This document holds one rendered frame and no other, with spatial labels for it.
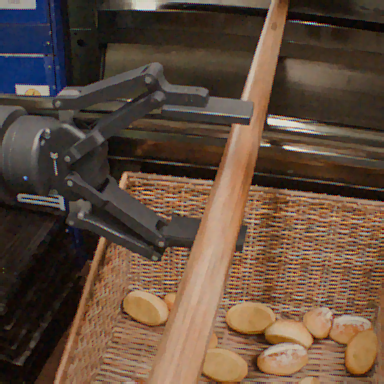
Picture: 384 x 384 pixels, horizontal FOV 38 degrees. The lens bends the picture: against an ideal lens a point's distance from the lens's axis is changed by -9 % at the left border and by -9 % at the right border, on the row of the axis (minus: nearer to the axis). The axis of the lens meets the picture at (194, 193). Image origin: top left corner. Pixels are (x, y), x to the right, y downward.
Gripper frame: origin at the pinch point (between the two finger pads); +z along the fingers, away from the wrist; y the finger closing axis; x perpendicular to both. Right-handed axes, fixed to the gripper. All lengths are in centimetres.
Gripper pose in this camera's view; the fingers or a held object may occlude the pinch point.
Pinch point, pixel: (230, 177)
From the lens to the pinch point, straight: 51.0
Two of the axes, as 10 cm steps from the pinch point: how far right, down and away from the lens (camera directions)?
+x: -2.1, 5.6, -8.0
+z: 9.8, 1.2, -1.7
